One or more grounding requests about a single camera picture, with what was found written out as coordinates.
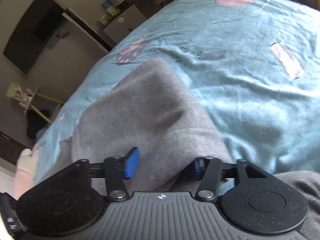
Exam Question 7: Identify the grey sweatpants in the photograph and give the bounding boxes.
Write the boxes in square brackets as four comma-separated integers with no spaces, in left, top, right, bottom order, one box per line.
[56,57,232,192]

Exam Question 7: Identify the black clothes on table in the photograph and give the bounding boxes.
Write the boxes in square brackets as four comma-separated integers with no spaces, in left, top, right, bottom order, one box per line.
[27,109,50,140]

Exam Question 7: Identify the wrapped flower bouquet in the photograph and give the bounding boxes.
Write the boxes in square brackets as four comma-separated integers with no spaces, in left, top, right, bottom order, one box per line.
[5,81,24,101]

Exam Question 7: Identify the round wooden side table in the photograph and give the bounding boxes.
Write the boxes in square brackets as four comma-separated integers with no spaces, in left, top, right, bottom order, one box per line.
[19,87,65,125]

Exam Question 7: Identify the light blue bed sheet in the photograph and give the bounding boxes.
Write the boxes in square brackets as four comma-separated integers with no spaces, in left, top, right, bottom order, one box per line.
[35,0,319,181]

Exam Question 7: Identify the grey sweater torso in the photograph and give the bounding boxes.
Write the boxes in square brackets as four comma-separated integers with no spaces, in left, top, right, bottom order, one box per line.
[274,171,319,239]

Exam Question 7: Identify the wall power socket strip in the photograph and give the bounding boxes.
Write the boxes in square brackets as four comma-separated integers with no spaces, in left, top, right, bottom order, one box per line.
[46,29,70,50]

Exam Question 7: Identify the white bedside drawer cabinet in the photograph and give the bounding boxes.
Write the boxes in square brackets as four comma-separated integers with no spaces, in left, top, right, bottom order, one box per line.
[103,5,146,44]

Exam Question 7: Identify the wall mounted black television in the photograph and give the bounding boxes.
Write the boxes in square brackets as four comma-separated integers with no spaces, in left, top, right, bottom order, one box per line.
[3,0,65,74]

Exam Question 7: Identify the blue tissue box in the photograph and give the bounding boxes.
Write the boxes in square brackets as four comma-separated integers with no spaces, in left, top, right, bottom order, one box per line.
[101,0,112,10]

